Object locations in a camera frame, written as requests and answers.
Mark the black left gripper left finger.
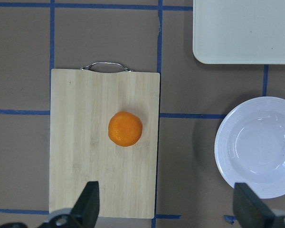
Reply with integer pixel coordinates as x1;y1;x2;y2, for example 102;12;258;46
70;181;100;228

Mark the wooden cutting board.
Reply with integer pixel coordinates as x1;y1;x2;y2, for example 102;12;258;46
49;69;160;219

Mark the cream tray with bear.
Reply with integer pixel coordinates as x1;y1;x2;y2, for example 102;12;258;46
192;0;285;65

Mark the orange fruit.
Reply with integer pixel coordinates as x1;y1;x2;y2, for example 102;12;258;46
108;111;143;147

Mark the white round plate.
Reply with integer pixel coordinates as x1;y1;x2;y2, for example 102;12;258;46
214;96;285;199

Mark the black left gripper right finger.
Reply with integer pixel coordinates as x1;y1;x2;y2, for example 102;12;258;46
233;182;276;228

